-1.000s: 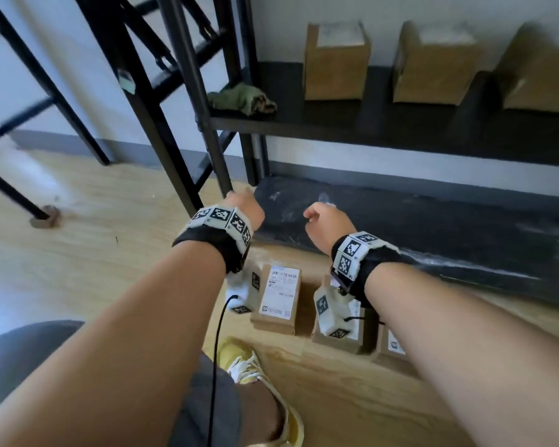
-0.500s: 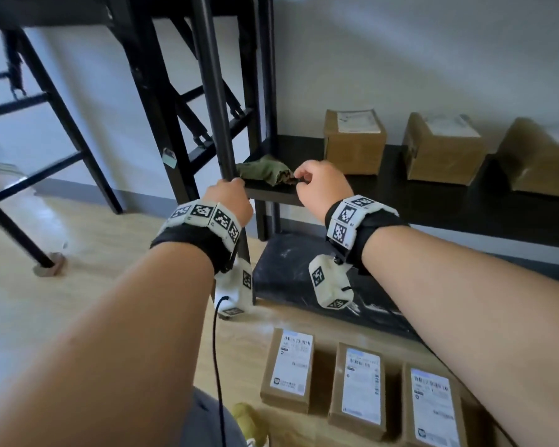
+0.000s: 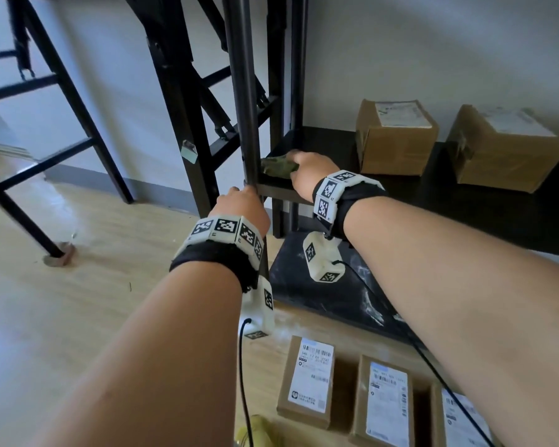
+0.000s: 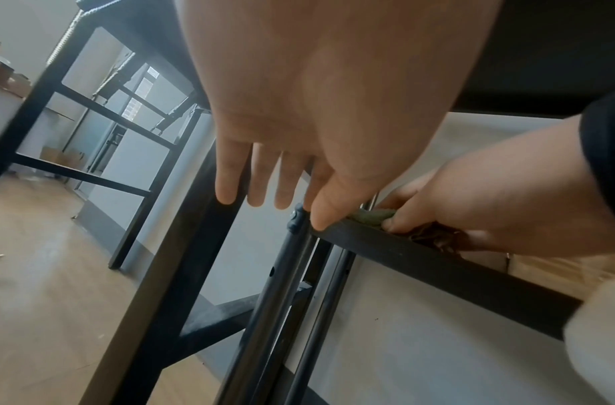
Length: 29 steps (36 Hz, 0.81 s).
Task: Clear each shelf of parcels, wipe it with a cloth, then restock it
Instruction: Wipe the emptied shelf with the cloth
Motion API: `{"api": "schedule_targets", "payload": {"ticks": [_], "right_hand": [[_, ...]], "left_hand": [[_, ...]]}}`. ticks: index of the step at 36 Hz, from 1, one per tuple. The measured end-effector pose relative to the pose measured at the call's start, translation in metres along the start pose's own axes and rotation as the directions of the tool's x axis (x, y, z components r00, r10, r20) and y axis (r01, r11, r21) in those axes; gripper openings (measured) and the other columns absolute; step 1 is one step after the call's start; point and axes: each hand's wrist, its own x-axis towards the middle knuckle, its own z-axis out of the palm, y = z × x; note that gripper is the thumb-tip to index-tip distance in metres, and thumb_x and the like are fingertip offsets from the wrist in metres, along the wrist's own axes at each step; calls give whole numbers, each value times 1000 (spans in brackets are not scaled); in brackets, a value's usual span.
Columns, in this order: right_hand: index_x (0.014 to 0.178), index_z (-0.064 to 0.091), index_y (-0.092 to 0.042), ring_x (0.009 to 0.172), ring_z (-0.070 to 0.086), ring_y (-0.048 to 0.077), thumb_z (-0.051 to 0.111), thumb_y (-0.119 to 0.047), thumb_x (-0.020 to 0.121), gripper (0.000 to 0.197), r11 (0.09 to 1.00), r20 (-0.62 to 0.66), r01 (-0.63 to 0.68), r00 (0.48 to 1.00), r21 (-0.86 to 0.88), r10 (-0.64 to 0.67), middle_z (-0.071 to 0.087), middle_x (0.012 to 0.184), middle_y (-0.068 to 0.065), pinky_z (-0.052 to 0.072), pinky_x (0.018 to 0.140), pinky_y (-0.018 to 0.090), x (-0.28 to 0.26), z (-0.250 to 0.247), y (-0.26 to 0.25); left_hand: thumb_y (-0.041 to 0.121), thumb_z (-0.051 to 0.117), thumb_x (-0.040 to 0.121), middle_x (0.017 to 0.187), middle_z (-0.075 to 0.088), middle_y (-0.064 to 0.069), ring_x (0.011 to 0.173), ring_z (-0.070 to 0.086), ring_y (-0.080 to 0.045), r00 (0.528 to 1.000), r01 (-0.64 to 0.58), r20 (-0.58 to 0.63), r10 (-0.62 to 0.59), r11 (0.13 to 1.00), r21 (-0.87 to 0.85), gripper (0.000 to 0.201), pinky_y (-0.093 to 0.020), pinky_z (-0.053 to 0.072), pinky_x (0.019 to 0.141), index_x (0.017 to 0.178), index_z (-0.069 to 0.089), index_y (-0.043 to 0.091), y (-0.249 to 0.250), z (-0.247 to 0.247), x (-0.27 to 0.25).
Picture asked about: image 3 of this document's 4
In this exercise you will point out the black marker wristband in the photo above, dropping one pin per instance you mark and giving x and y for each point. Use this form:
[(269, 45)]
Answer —
[(209, 260), (354, 202)]

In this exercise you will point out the green and pink cleaning cloth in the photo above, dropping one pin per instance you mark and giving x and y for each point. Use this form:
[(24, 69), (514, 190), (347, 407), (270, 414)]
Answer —
[(277, 166)]

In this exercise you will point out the person's right forearm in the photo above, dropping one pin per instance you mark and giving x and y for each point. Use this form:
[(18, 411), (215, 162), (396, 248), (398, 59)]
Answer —
[(470, 311)]

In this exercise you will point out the black low table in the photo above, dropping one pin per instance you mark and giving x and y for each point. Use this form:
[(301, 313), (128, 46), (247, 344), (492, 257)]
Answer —
[(181, 111)]

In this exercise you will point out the brown cardboard box white label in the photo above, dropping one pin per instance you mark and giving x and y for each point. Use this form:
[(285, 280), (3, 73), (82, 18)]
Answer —
[(307, 381), (386, 405), (452, 423), (391, 153), (494, 162)]

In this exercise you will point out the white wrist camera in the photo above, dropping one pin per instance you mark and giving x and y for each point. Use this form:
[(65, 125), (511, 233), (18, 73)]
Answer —
[(256, 311)]

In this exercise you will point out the dark metal shelf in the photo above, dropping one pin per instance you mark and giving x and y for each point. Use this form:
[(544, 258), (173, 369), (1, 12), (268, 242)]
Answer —
[(494, 214)]

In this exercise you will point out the white marker cube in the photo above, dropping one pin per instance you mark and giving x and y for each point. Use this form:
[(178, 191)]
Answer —
[(319, 262)]

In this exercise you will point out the person's yellow-green shoe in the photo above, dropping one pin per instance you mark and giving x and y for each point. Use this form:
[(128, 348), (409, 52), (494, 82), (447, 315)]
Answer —
[(258, 435)]

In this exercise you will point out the person's right hand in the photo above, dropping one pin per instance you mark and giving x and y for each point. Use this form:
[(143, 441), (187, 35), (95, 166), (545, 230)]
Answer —
[(314, 172)]

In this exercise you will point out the person's left forearm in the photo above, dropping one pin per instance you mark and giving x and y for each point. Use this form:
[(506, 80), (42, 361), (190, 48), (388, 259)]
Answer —
[(144, 367)]

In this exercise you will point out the person's left hand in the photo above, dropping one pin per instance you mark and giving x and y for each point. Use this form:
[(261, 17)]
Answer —
[(242, 209)]

